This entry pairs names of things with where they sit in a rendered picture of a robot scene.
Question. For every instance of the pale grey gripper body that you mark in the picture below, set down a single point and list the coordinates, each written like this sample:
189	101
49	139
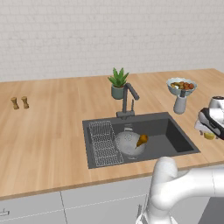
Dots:
199	125

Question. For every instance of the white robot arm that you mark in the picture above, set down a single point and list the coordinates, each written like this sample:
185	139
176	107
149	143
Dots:
186	183

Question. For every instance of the green-yellow kiwi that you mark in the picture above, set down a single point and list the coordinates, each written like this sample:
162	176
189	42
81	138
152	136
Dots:
209	136

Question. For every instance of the dark grey sink basin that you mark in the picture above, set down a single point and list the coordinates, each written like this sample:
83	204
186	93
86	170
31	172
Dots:
172	131

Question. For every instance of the brown-yellow pear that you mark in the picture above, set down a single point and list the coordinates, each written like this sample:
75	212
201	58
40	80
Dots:
142	140

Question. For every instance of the dark grey sink faucet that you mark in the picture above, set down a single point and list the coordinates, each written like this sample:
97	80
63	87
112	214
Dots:
125	99

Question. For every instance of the white dispenser bottle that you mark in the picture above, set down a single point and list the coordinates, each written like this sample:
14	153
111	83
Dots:
180	105

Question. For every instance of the orange-red fruit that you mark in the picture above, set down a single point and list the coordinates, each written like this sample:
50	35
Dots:
191	86

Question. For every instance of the brown fruit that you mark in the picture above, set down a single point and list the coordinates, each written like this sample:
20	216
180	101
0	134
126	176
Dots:
183	85

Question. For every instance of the pale blue fruit bowl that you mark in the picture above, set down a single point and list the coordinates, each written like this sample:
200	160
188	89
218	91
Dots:
175	90

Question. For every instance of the yellow fruit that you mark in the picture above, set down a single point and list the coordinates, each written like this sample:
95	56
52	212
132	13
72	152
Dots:
174	85

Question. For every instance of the dark grey dishwasher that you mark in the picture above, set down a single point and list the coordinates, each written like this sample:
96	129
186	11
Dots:
214	213

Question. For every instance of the green plant in grey pot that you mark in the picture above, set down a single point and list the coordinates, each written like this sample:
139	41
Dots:
118	84

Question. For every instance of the wide grey drawer front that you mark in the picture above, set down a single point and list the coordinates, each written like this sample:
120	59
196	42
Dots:
105	191

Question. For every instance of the wide grey cupboard door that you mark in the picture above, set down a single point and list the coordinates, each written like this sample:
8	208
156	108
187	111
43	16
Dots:
102	213

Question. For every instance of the wooden shaker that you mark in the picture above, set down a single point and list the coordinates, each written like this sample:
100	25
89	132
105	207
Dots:
25	102
15	103

